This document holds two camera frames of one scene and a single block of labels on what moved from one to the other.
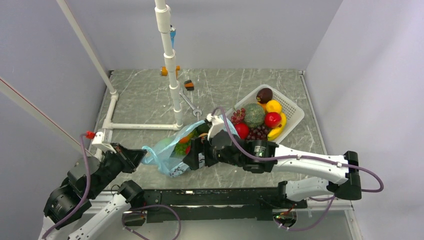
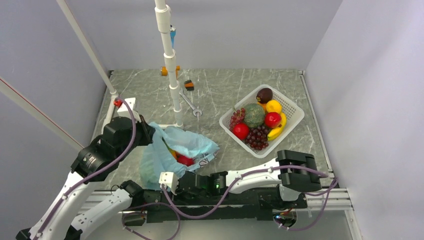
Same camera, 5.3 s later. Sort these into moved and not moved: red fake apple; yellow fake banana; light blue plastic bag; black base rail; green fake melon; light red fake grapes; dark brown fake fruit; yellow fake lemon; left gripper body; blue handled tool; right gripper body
Moved: right gripper body; left gripper body; light blue plastic bag
Not moved: light red fake grapes; yellow fake banana; yellow fake lemon; black base rail; green fake melon; red fake apple; blue handled tool; dark brown fake fruit
